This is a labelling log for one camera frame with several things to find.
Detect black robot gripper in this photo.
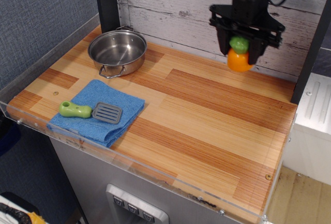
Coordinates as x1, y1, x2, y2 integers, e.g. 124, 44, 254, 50
209, 0, 285, 65

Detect orange carrot salt shaker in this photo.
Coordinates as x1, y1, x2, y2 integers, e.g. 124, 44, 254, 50
227, 36, 253, 72

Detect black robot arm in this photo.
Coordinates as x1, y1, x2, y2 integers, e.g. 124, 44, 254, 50
209, 0, 286, 65

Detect stainless steel pot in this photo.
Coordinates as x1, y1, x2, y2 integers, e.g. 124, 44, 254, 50
87, 26, 147, 79

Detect white ridged side cabinet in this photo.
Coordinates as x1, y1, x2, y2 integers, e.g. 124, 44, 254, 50
283, 73, 330, 184

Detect clear acrylic table guard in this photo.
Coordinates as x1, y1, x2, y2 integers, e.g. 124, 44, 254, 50
2, 97, 295, 223

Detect blue folded cloth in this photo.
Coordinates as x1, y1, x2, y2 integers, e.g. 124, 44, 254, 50
47, 80, 145, 147

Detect silver dispenser panel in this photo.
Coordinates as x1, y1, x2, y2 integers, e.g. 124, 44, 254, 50
106, 184, 170, 223

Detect yellow object bottom left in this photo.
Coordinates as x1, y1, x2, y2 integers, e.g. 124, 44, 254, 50
27, 212, 48, 224

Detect dark vertical post right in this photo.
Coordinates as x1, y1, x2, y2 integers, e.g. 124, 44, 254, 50
290, 0, 331, 105

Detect dark vertical post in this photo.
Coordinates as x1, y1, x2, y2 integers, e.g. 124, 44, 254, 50
290, 0, 331, 105
97, 0, 120, 33

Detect dark vertical post left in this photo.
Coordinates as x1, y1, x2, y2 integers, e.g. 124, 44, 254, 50
97, 0, 120, 33

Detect green handled grey spatula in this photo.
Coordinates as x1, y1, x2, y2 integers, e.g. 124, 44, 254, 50
59, 101, 122, 124

